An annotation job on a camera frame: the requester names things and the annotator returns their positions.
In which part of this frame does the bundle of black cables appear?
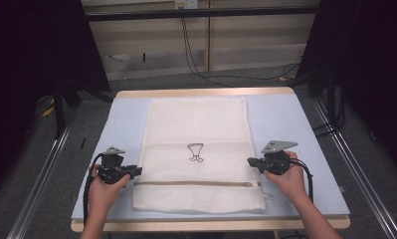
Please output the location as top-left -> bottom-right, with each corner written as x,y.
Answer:
312,89 -> 347,137

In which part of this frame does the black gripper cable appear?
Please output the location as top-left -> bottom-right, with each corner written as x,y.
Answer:
287,157 -> 315,204
83,152 -> 104,227

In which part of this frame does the black metal stand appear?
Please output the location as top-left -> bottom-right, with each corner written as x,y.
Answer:
51,79 -> 114,140

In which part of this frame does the black floor cable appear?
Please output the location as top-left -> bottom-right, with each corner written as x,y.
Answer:
180,16 -> 301,89

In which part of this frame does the black curtain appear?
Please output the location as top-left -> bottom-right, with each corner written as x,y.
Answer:
0,0 -> 111,197
297,0 -> 397,175

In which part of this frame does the aluminium floor rail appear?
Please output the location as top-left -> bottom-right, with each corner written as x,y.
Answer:
310,98 -> 397,239
6,111 -> 77,239

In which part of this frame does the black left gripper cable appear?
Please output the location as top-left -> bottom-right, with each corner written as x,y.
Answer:
83,152 -> 104,227

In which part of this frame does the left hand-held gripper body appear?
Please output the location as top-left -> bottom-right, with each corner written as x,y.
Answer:
97,145 -> 134,185

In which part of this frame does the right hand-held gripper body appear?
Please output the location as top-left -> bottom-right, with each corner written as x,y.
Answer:
259,139 -> 299,176

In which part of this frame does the person's right hand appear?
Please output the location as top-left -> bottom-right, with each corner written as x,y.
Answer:
264,150 -> 308,204

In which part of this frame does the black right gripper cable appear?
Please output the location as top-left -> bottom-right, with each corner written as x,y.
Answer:
287,157 -> 315,204

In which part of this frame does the yellow tape strip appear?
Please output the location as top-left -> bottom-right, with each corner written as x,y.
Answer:
41,99 -> 57,119

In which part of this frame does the white wall outlet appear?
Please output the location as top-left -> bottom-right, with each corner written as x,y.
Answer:
174,0 -> 200,10

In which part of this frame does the light blue table mat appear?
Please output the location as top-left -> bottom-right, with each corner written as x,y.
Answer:
71,93 -> 351,222

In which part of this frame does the wooden table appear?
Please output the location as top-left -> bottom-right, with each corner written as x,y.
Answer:
70,87 -> 351,233

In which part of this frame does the white mesh laundry bag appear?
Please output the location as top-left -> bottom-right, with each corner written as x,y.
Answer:
130,96 -> 276,215

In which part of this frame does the person's left hand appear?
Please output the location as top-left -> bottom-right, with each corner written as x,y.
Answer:
87,163 -> 131,223

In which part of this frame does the black horizontal bar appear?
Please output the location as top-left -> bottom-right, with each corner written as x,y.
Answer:
86,5 -> 320,23

